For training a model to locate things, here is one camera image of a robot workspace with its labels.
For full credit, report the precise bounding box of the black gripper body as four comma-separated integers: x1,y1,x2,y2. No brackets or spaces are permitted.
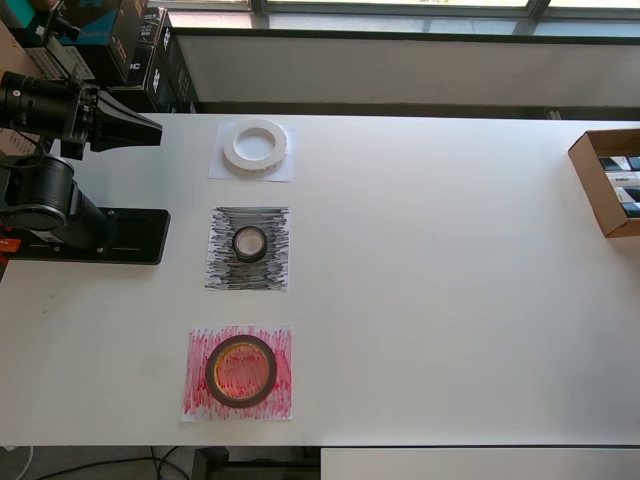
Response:
59,82,99,161

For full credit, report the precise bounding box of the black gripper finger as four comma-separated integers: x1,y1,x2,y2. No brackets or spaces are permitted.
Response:
94,89,164,136
92,122,164,154

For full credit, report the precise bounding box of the black tape roll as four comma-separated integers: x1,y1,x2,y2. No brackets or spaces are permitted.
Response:
231,225,269,264

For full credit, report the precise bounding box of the red tape roll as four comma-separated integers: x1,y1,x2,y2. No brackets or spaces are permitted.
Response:
204,334,279,410

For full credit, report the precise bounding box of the white tape roll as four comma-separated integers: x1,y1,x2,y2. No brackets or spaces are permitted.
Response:
222,118,290,176

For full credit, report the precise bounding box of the black box with white print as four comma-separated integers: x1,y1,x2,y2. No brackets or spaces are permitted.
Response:
144,23,202,114

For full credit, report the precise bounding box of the black box with orange print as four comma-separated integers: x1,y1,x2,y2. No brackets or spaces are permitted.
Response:
107,4,167,92

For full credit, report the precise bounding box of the dark teal box white label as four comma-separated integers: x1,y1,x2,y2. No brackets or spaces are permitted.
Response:
19,0,124,84

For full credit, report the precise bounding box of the tall printed cardboard box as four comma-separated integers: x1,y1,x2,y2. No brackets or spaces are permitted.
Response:
0,19,56,159

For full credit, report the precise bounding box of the plain white paper sheet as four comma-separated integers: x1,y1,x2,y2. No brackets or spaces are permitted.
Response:
208,122,297,184

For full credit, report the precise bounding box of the plain teal box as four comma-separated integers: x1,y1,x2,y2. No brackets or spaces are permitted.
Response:
0,0,36,31

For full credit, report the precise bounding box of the orange clamp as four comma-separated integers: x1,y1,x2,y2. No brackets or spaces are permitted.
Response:
0,222,24,255

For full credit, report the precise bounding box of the black scribbled paper sheet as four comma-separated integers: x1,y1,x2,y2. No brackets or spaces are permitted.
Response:
203,204,291,294

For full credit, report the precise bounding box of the red scribbled paper sheet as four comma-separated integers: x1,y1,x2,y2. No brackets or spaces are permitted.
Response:
179,323,295,424

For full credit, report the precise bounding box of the open shallow cardboard box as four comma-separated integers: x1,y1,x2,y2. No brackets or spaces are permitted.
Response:
568,128,640,239

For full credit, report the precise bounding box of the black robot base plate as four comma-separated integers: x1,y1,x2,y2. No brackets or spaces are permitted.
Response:
9,207,171,266

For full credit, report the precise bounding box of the wrist camera board with bracket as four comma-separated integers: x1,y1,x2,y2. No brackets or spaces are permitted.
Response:
37,0,84,89

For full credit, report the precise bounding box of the black floor cable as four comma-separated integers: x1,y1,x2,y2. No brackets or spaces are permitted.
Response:
149,444,194,480

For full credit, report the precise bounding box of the white floor cable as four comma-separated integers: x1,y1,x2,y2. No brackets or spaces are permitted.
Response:
0,442,35,480

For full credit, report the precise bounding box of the black table frame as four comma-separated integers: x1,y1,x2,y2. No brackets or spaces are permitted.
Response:
192,447,321,480

